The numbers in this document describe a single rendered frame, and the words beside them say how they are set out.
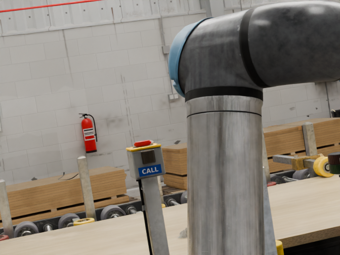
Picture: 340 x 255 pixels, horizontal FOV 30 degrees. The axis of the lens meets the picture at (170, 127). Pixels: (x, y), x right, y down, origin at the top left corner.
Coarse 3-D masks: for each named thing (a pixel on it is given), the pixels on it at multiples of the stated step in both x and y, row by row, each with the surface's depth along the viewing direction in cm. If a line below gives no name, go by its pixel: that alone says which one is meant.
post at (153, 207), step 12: (144, 180) 143; (156, 180) 144; (144, 192) 144; (156, 192) 144; (144, 204) 146; (156, 204) 144; (144, 216) 145; (156, 216) 144; (156, 228) 144; (156, 240) 144; (156, 252) 144; (168, 252) 145
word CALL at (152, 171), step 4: (160, 164) 142; (140, 168) 141; (144, 168) 142; (148, 168) 142; (152, 168) 142; (156, 168) 142; (160, 168) 142; (140, 172) 141; (144, 172) 142; (148, 172) 142; (152, 172) 142; (156, 172) 142; (160, 172) 143; (140, 176) 141
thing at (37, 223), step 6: (276, 174) 325; (282, 174) 326; (288, 174) 327; (180, 192) 314; (174, 198) 312; (180, 198) 313; (120, 204) 306; (126, 204) 306; (132, 204) 307; (138, 204) 308; (96, 210) 303; (138, 210) 308; (60, 216) 300; (78, 216) 301; (84, 216) 302; (96, 216) 303; (36, 222) 296; (42, 222) 297; (54, 222) 298; (0, 228) 292; (54, 228) 298
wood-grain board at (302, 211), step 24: (288, 192) 234; (312, 192) 227; (336, 192) 220; (168, 216) 225; (288, 216) 195; (312, 216) 190; (336, 216) 185; (24, 240) 223; (48, 240) 216; (72, 240) 210; (96, 240) 204; (120, 240) 198; (144, 240) 193; (168, 240) 188; (288, 240) 170; (312, 240) 172
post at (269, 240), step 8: (264, 168) 150; (264, 176) 150; (264, 184) 150; (264, 192) 151; (264, 200) 151; (264, 208) 151; (264, 216) 151; (264, 224) 151; (272, 224) 151; (272, 232) 151; (272, 240) 151; (272, 248) 151
